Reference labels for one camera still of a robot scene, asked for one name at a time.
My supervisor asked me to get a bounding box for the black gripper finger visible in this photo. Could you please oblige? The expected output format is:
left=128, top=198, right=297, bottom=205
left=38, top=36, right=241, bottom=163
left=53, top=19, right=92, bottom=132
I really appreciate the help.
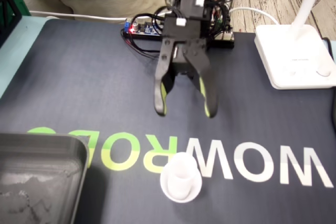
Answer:
left=153, top=37, right=176, bottom=118

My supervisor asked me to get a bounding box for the white plastic cup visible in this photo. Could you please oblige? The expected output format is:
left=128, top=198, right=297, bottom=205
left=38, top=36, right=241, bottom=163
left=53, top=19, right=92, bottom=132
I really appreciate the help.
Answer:
left=163, top=152, right=197, bottom=200

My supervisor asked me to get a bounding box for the white cable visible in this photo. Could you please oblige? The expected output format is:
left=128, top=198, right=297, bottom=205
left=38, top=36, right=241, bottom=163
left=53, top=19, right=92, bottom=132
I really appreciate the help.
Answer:
left=28, top=10, right=128, bottom=24
left=228, top=7, right=280, bottom=27

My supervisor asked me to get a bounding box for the black plastic tray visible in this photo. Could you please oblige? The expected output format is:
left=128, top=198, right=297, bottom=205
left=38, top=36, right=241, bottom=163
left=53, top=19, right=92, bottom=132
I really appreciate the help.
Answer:
left=0, top=132, right=89, bottom=224

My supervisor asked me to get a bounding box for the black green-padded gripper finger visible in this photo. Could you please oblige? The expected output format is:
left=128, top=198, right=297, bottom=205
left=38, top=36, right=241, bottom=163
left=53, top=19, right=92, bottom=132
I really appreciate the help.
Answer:
left=183, top=38, right=218, bottom=119

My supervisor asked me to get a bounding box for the thin black wire pair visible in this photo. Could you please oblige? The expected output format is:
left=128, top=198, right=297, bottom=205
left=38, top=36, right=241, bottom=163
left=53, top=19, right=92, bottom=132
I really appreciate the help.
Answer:
left=122, top=28, right=164, bottom=60

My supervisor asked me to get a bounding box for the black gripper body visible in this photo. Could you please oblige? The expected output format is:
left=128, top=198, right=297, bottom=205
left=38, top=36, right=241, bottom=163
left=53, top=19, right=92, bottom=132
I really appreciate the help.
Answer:
left=163, top=15, right=208, bottom=72

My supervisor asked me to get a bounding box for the white desk lamp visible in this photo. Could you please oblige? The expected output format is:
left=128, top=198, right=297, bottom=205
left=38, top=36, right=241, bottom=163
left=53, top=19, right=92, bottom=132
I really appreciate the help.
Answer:
left=254, top=0, right=336, bottom=90

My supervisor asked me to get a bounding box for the dark grey WOWROBO printed mat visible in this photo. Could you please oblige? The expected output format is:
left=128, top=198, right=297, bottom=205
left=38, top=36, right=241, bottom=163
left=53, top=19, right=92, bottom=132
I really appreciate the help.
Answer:
left=0, top=18, right=336, bottom=224

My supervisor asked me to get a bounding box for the green plastic object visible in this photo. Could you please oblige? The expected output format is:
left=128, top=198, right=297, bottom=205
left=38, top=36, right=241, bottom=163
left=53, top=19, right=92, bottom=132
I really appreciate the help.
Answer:
left=10, top=0, right=29, bottom=17

